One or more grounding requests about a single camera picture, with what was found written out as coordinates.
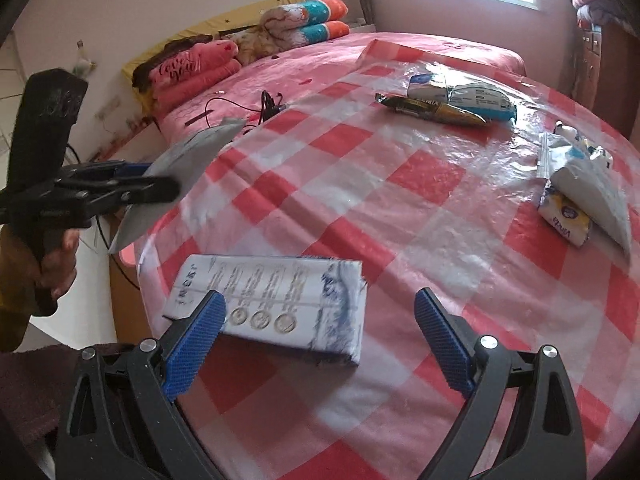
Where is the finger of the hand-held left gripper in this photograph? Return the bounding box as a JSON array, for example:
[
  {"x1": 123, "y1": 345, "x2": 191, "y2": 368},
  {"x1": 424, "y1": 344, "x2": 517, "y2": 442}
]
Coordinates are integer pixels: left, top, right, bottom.
[
  {"x1": 54, "y1": 160, "x2": 153, "y2": 183},
  {"x1": 75, "y1": 175, "x2": 181, "y2": 211}
]

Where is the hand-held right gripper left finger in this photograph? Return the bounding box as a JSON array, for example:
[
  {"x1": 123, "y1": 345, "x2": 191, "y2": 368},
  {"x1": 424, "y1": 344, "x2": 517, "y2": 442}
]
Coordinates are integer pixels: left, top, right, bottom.
[{"x1": 55, "y1": 290, "x2": 227, "y2": 480}]

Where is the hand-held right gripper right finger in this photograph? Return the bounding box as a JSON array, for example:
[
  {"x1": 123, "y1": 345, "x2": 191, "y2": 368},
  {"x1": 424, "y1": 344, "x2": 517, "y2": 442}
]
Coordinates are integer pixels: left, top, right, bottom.
[{"x1": 414, "y1": 287, "x2": 587, "y2": 480}]

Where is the grey plastic mailer bag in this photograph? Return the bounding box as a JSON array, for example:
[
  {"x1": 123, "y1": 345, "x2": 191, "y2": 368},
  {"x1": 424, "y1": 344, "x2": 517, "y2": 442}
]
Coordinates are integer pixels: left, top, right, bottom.
[{"x1": 107, "y1": 116, "x2": 247, "y2": 256}]

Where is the large printed paper bag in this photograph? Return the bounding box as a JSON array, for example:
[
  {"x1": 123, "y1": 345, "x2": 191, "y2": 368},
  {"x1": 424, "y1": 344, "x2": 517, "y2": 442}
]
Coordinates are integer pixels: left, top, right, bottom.
[{"x1": 162, "y1": 254, "x2": 368, "y2": 368}]

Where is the black gold coffee packet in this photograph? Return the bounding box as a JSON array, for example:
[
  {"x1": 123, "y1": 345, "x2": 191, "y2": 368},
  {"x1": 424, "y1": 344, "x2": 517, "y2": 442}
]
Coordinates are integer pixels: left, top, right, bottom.
[{"x1": 376, "y1": 94, "x2": 487, "y2": 128}]

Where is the person's left forearm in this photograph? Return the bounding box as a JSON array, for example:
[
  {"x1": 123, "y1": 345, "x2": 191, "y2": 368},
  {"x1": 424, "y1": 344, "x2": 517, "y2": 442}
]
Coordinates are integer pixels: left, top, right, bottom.
[{"x1": 0, "y1": 224, "x2": 41, "y2": 353}]

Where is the person's left hand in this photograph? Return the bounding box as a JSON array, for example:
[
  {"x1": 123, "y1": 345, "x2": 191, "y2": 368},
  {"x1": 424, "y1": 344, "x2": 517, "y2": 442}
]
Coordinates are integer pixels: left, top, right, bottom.
[{"x1": 39, "y1": 229, "x2": 79, "y2": 302}]

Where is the red white checkered plastic sheet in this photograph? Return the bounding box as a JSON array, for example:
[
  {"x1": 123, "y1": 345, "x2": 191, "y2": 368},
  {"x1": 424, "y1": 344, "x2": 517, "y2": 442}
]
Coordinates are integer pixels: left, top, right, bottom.
[{"x1": 135, "y1": 40, "x2": 640, "y2": 480}]

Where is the yellow white tissue packet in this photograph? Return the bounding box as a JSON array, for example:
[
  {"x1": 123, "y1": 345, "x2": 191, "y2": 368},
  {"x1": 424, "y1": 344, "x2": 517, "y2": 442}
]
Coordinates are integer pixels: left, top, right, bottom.
[{"x1": 536, "y1": 182, "x2": 592, "y2": 248}]

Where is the floral beige cloth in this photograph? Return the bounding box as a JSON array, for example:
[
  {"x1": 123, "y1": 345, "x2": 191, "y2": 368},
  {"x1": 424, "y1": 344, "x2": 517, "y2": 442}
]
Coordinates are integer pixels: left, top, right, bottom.
[{"x1": 215, "y1": 22, "x2": 281, "y2": 67}]

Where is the dark maroon clothing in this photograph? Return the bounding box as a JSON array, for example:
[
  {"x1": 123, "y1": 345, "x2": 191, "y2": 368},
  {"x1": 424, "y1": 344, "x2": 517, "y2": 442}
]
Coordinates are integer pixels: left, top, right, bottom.
[{"x1": 0, "y1": 342, "x2": 133, "y2": 480}]

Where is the yellow headboard cushion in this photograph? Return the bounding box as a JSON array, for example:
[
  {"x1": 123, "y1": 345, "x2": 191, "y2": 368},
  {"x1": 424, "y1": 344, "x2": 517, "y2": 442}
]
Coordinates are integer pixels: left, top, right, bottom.
[{"x1": 121, "y1": 0, "x2": 307, "y2": 117}]

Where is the grey white plastic bag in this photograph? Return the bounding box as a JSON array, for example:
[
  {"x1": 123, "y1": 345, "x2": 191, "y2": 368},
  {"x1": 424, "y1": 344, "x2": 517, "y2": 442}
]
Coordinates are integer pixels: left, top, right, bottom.
[{"x1": 549, "y1": 157, "x2": 632, "y2": 263}]

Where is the clear zip plastic bag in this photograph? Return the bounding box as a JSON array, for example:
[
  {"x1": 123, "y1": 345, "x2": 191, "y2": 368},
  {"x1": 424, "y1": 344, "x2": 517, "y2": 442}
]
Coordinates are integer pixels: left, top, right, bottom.
[{"x1": 536, "y1": 130, "x2": 615, "y2": 181}]

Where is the rolled teal orange blanket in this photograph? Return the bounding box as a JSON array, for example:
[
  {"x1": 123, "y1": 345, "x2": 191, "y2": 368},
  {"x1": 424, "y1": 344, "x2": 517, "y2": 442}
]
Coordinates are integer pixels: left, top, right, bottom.
[{"x1": 260, "y1": 0, "x2": 352, "y2": 52}]

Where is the white blue wipes packet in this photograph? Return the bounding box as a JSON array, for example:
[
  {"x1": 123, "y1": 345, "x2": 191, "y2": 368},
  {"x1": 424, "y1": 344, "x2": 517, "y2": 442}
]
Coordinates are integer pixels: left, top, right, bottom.
[{"x1": 446, "y1": 84, "x2": 517, "y2": 122}]

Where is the small white blue packet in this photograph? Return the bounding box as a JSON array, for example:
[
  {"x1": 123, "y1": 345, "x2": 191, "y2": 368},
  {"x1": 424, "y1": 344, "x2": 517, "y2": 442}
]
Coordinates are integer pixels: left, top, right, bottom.
[{"x1": 406, "y1": 74, "x2": 448, "y2": 100}]

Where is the brown wooden cabinet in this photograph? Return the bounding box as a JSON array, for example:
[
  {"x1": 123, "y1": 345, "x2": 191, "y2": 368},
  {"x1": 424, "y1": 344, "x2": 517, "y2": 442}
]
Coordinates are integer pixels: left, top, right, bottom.
[{"x1": 580, "y1": 20, "x2": 640, "y2": 131}]

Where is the folded grey pink blanket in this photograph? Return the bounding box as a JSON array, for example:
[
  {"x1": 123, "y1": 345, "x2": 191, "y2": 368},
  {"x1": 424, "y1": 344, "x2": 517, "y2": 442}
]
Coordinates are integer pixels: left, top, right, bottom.
[{"x1": 571, "y1": 0, "x2": 626, "y2": 28}]

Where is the small wall ornament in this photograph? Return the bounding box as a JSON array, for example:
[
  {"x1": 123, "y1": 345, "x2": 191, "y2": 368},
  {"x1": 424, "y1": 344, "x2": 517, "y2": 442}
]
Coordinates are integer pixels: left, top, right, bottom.
[{"x1": 74, "y1": 40, "x2": 97, "y2": 78}]

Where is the wooden bed frame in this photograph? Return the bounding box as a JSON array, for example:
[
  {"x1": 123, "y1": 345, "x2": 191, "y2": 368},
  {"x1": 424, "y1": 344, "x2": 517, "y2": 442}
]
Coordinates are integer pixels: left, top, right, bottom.
[{"x1": 107, "y1": 252, "x2": 148, "y2": 348}]

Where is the black red cable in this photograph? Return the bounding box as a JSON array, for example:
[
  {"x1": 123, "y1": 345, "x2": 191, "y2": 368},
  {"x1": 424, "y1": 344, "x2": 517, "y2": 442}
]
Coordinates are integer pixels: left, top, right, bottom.
[{"x1": 184, "y1": 89, "x2": 293, "y2": 133}]

